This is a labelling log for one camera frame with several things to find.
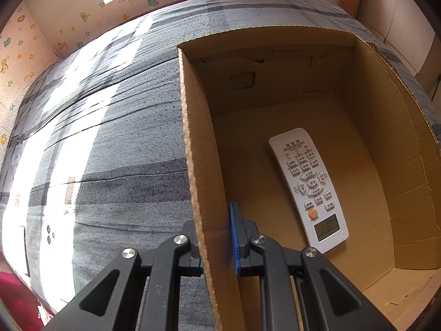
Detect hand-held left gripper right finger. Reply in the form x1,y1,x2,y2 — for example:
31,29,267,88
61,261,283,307
228,202,397,331

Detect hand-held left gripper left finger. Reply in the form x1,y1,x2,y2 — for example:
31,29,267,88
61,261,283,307
41,220,204,331

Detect cardboard box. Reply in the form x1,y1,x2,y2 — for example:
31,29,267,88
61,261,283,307
177,27,441,331

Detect white remote control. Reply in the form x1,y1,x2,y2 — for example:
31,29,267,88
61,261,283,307
269,127,349,254

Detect grey plaid bedsheet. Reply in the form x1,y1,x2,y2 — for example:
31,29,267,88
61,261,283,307
0,0,441,331

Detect red patterned cloth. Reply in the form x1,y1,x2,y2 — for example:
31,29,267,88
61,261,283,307
0,271,56,331

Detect beige cabinet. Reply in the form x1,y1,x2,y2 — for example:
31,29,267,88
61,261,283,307
358,0,441,87

